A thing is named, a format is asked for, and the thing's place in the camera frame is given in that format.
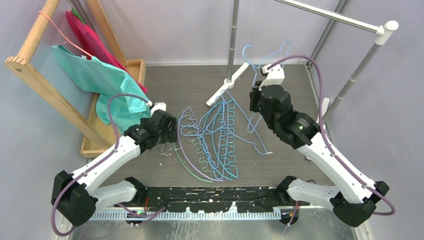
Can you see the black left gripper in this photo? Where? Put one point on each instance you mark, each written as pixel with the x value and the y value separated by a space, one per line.
pixel 169 136

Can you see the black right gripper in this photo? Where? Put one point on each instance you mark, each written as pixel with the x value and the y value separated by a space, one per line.
pixel 255 95

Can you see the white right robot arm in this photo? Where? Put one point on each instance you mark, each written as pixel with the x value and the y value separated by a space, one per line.
pixel 353 198

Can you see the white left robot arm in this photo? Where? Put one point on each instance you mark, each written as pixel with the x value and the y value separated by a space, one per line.
pixel 79 194

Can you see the green notched hanger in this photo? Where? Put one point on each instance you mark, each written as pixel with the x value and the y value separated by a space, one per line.
pixel 180 155

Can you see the teal cloth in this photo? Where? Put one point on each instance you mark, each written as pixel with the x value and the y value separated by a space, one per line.
pixel 126 110

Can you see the teal notched hanger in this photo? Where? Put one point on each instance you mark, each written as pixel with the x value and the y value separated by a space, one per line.
pixel 232 159
pixel 215 155

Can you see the purple notched hanger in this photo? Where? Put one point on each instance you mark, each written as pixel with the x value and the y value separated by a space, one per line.
pixel 190 128

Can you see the red cloth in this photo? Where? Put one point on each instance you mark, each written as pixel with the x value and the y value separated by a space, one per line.
pixel 89 38

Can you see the pink hanger on rack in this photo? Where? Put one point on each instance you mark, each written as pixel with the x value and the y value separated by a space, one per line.
pixel 67 40

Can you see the metal garment rack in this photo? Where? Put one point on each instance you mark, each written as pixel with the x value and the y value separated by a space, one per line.
pixel 376 105

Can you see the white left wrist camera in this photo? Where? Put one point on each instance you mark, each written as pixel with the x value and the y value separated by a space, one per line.
pixel 156 106

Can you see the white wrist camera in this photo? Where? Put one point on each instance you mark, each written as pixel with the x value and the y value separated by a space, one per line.
pixel 156 106
pixel 273 75

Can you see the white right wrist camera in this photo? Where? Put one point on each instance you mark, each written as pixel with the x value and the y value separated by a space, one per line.
pixel 273 75

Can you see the wooden clothes rack frame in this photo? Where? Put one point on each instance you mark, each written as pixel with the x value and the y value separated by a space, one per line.
pixel 97 136

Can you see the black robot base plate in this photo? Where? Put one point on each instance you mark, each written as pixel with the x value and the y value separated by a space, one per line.
pixel 247 199

